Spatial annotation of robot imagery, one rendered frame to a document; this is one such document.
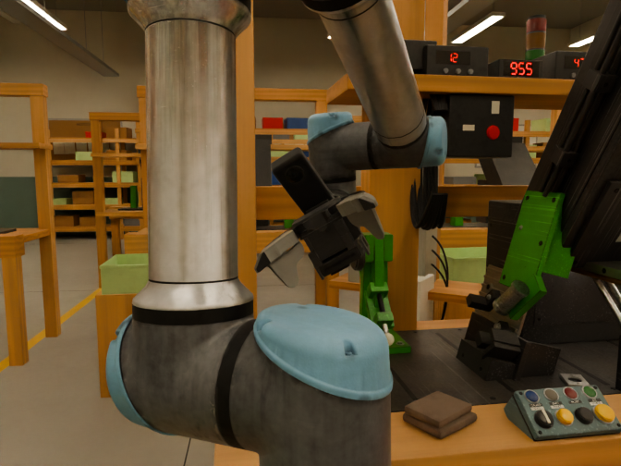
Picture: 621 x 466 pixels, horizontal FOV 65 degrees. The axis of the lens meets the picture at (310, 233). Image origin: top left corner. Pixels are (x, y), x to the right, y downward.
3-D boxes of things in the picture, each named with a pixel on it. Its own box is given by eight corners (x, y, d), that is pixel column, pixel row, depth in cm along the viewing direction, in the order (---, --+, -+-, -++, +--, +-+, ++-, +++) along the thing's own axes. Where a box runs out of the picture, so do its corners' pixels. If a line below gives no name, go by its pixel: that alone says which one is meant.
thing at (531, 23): (550, 31, 133) (551, 15, 132) (532, 30, 132) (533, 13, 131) (538, 37, 138) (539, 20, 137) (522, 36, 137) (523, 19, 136)
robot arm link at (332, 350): (370, 520, 36) (368, 336, 35) (215, 480, 41) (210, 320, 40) (407, 444, 47) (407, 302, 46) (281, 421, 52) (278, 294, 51)
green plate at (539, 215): (565, 304, 98) (596, 202, 97) (529, 295, 97) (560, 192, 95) (531, 290, 110) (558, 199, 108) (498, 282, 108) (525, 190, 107)
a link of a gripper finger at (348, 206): (414, 227, 54) (370, 238, 62) (387, 181, 53) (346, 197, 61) (395, 242, 52) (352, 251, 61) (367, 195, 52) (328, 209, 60)
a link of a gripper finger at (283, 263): (279, 305, 55) (325, 264, 61) (251, 261, 54) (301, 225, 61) (263, 310, 57) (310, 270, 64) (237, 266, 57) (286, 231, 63)
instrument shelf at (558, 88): (687, 99, 126) (689, 83, 126) (347, 89, 112) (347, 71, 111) (613, 111, 151) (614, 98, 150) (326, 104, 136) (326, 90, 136)
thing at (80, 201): (197, 238, 1003) (194, 127, 977) (42, 240, 968) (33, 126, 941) (200, 235, 1057) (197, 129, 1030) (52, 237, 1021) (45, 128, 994)
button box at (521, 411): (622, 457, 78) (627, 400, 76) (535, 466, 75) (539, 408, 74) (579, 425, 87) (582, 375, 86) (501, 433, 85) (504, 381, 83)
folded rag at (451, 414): (439, 403, 88) (439, 387, 87) (478, 422, 81) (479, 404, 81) (401, 421, 82) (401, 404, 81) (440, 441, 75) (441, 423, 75)
